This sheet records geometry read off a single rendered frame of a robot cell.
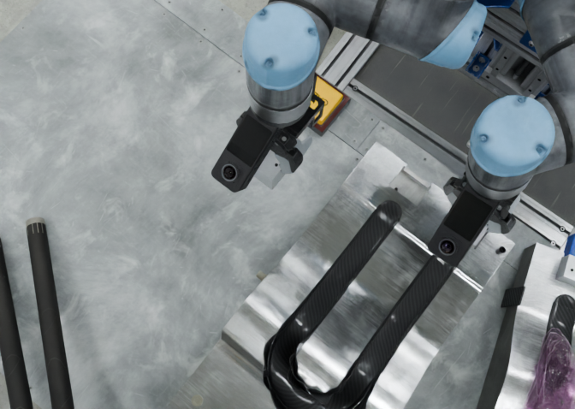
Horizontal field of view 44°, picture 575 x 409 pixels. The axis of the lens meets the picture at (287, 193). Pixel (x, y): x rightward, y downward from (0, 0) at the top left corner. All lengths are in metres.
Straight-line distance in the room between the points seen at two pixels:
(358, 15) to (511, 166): 0.22
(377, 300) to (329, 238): 0.12
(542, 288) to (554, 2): 0.51
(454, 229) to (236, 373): 0.39
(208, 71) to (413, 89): 0.80
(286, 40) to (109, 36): 0.64
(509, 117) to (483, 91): 1.23
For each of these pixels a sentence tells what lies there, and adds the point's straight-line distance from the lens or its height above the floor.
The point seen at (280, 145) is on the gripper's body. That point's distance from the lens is 0.90.
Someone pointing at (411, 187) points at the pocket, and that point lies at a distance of 1.13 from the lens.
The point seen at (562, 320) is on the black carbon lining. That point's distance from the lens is 1.17.
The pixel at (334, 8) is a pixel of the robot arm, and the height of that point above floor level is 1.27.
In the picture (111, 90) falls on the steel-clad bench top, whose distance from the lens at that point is 1.26.
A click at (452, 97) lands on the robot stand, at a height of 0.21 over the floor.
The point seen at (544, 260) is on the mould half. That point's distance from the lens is 1.17.
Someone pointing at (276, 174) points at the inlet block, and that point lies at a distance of 1.02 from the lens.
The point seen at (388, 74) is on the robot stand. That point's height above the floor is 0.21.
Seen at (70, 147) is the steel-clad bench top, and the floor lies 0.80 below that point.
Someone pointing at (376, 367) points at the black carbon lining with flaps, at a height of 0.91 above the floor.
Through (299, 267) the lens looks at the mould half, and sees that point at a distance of 1.05.
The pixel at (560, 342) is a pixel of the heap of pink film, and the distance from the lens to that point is 1.13.
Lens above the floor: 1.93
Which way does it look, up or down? 75 degrees down
